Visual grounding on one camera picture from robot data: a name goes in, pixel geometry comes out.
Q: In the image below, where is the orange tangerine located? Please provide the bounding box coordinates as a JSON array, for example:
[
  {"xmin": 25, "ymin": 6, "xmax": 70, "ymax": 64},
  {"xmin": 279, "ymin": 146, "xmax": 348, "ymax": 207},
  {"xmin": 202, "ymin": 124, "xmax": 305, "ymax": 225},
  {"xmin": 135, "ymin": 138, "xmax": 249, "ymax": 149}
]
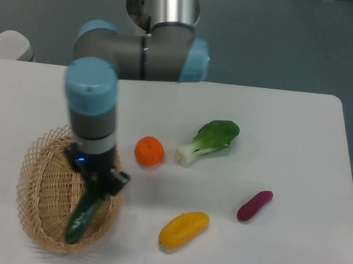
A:
[{"xmin": 134, "ymin": 136, "xmax": 164, "ymax": 167}]

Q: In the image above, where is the yellow mango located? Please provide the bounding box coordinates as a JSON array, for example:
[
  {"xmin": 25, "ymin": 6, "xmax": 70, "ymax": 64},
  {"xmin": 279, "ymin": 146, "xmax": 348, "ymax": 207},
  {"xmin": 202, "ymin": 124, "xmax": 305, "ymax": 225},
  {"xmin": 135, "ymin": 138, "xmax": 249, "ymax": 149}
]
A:
[{"xmin": 158, "ymin": 211, "xmax": 211, "ymax": 251}]

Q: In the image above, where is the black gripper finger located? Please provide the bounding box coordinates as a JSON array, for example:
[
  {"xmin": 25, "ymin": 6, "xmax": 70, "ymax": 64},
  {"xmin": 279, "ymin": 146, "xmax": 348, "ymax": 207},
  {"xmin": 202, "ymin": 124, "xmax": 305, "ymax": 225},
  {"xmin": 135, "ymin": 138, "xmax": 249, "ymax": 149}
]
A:
[{"xmin": 104, "ymin": 168, "xmax": 130, "ymax": 196}]

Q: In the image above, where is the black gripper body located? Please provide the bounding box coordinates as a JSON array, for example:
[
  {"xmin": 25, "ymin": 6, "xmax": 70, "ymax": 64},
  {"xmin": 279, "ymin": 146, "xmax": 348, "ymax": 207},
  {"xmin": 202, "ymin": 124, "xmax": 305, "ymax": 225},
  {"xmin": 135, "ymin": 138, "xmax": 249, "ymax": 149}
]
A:
[{"xmin": 64, "ymin": 142, "xmax": 116, "ymax": 196}]

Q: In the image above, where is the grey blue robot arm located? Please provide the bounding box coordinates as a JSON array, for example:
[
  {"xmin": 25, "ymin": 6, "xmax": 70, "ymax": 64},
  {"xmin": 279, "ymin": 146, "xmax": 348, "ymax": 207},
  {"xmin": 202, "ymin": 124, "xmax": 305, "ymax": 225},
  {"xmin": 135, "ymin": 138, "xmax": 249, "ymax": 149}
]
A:
[{"xmin": 64, "ymin": 0, "xmax": 210, "ymax": 197}]

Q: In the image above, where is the green cucumber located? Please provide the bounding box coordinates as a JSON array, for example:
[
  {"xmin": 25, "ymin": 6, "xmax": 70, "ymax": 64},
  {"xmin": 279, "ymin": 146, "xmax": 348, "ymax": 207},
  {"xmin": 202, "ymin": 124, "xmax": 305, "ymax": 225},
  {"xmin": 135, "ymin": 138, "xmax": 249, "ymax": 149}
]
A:
[{"xmin": 64, "ymin": 183, "xmax": 105, "ymax": 245}]

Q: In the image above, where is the green bok choy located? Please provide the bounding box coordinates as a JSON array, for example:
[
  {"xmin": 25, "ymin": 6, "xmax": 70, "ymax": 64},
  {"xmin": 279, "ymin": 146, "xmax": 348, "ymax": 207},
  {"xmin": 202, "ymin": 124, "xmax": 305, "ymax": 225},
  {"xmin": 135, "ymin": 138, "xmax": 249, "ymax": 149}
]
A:
[{"xmin": 175, "ymin": 120, "xmax": 240, "ymax": 166}]

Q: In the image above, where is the purple sweet potato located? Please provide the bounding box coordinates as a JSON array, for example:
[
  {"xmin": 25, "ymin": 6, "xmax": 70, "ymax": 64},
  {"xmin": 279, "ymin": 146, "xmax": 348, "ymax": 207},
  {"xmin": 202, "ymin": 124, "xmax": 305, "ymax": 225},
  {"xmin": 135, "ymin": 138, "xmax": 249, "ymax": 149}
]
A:
[{"xmin": 237, "ymin": 190, "xmax": 273, "ymax": 223}]

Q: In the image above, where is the white chair armrest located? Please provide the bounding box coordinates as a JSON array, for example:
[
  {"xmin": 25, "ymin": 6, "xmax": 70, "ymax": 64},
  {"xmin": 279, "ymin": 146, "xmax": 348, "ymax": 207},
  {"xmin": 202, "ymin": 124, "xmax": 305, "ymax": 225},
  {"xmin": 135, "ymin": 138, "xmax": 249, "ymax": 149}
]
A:
[{"xmin": 0, "ymin": 30, "xmax": 36, "ymax": 62}]

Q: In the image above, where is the woven wicker basket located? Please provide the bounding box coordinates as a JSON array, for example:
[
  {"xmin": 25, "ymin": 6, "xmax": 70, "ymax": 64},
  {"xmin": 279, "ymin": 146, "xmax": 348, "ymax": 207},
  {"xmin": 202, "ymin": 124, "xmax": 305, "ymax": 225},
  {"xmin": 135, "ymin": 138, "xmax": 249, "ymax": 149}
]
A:
[{"xmin": 17, "ymin": 125, "xmax": 123, "ymax": 254}]

